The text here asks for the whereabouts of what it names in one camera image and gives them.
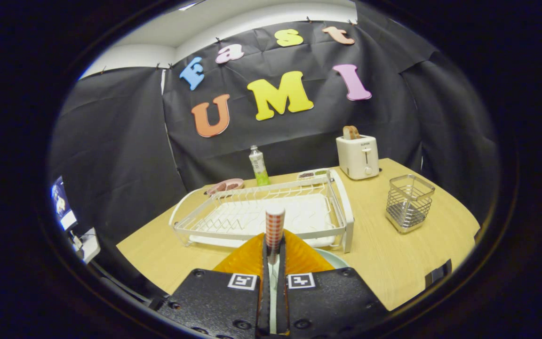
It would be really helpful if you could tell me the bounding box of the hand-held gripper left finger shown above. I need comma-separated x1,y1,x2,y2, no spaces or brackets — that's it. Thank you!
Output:
157,233,271,339

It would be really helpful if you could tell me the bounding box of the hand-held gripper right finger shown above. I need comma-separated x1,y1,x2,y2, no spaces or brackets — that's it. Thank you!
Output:
276,229,390,339

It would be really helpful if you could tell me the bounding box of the pale green plate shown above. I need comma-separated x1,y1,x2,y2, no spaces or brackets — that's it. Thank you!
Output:
269,248,350,336

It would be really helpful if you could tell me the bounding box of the white wire dish rack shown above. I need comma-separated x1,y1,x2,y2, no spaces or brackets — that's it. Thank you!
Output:
169,169,355,254

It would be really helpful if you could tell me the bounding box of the spoon with pink checked handle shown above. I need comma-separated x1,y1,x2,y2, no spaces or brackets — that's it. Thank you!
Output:
265,204,286,266

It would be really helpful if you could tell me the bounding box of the metal wire basket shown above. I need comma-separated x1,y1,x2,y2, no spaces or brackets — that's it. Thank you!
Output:
385,175,436,234

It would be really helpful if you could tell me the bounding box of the pink plate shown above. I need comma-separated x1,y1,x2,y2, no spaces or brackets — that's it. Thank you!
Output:
205,178,245,196

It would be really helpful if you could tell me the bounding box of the white divided dish with grains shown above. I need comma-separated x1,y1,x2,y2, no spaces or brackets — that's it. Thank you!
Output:
297,169,330,181

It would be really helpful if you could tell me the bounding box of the white drain tray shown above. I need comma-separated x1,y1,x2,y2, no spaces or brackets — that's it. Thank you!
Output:
189,193,336,249

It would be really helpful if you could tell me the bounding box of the black block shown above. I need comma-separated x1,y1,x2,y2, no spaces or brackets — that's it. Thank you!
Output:
424,259,453,288

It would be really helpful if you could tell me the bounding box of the white box device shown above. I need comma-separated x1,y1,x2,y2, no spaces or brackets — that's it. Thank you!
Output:
71,227,101,264

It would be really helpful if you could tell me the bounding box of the white toaster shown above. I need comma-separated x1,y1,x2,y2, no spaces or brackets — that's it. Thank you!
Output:
336,135,380,180

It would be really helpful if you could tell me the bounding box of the clear bottle with green liquid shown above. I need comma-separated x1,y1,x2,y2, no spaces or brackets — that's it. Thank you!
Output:
249,145,271,187

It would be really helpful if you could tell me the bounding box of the small monitor screen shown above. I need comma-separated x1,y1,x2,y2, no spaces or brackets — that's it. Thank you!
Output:
51,177,78,231

